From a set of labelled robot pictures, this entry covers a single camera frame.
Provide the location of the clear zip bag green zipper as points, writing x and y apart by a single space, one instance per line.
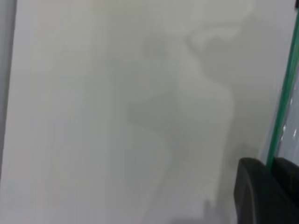
283 98

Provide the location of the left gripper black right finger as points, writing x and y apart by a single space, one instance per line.
290 179

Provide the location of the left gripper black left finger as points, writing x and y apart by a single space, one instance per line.
252 191

